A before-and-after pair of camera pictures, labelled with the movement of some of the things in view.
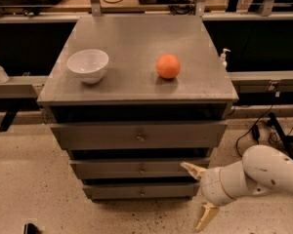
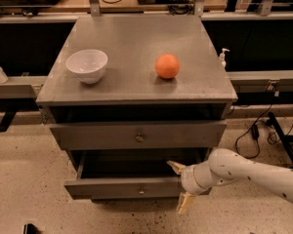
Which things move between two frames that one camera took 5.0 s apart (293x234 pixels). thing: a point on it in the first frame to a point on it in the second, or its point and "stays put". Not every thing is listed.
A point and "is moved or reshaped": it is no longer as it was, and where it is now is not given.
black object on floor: [30, 228] stays put
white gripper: [212, 186] to [188, 179]
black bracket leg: [7, 120] stays put
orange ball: [168, 66] stays put
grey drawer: [134, 169] is moved or reshaped
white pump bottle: [223, 58] stays put
